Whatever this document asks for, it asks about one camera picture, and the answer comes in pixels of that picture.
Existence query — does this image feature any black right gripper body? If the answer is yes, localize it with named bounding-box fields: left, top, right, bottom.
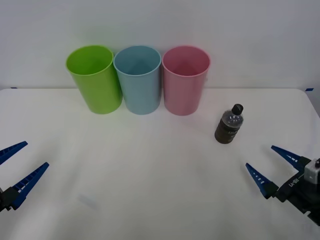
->
left=274, top=163, right=320, bottom=224

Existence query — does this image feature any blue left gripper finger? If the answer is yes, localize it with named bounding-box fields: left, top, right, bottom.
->
left=2, top=162, right=50, bottom=211
left=0, top=141, right=29, bottom=166

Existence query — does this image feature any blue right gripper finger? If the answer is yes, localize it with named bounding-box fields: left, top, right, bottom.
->
left=245, top=162, right=280, bottom=200
left=270, top=145, right=311, bottom=174

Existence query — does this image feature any dark plastic bottle black cap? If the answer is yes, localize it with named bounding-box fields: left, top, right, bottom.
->
left=214, top=103, right=245, bottom=145

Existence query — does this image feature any green plastic bin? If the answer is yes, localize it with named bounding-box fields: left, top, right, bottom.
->
left=65, top=44, right=123, bottom=115

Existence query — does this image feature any pink plastic bin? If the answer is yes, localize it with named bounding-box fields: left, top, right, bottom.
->
left=161, top=45, right=211, bottom=116

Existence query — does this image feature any pale blue plastic bin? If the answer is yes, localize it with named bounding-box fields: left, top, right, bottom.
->
left=113, top=45, right=162, bottom=115

